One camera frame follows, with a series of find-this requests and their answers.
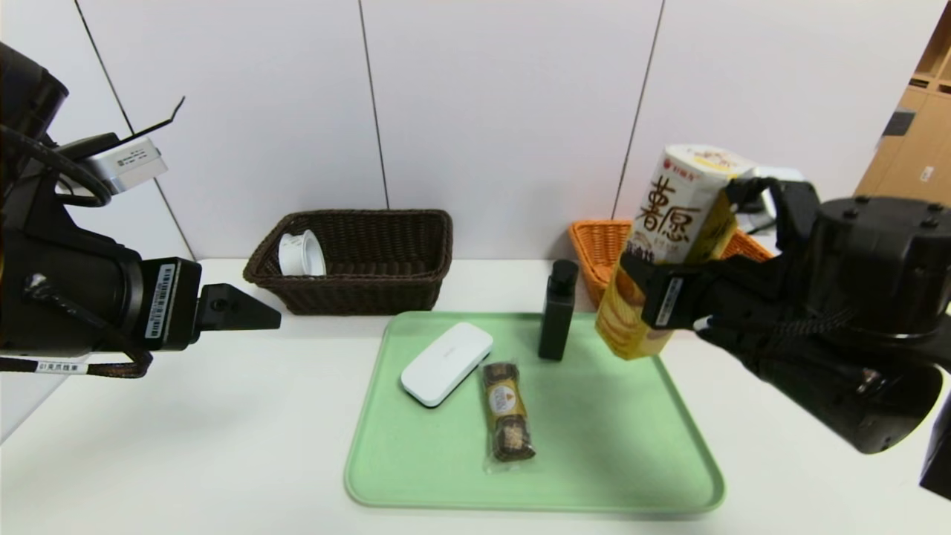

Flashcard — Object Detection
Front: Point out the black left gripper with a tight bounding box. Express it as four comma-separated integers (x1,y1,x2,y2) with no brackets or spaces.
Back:
9,228,282,353

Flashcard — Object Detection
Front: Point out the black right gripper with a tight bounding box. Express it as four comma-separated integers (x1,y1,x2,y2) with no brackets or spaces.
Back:
620,249,777,331

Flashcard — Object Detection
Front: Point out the yellow chips box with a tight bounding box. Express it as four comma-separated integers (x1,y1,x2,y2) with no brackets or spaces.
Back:
594,144,759,362

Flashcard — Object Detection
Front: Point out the white round container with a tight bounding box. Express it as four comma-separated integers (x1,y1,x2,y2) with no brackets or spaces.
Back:
278,230,328,277

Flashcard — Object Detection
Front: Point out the chocolate pack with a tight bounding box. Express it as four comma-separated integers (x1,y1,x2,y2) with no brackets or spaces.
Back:
481,362,537,474

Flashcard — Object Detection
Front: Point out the white rounded plastic case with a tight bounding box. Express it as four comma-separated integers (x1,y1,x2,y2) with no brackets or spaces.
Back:
400,322,495,408

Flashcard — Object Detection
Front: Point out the orange wicker basket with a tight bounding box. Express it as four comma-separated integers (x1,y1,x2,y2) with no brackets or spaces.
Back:
568,220,775,309

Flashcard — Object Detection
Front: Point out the dark brown wicker basket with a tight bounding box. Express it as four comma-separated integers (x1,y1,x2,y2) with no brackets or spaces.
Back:
242,209,454,316

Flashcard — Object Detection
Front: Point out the black rectangular bottle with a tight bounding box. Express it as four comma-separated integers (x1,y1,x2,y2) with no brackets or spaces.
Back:
537,259,580,363

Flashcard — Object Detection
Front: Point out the light green plastic tray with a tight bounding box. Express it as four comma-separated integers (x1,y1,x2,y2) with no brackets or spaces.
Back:
343,311,727,515

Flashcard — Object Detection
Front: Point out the wooden shelf unit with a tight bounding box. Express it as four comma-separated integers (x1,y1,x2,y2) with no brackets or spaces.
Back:
903,4,951,97

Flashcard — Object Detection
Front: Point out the black cable with white label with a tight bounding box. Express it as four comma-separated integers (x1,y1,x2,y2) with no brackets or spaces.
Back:
0,349,153,378

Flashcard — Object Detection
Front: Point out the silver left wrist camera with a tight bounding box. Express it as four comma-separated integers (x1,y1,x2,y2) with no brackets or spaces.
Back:
78,136,169,195

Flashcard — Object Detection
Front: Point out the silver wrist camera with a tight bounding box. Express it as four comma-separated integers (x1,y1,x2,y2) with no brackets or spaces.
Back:
743,167,809,218
78,136,169,195

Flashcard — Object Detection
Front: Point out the black left camera cable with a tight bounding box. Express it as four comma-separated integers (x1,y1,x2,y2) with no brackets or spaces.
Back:
0,123,112,209

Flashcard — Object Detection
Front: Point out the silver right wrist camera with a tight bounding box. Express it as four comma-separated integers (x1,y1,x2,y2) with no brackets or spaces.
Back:
743,167,809,218

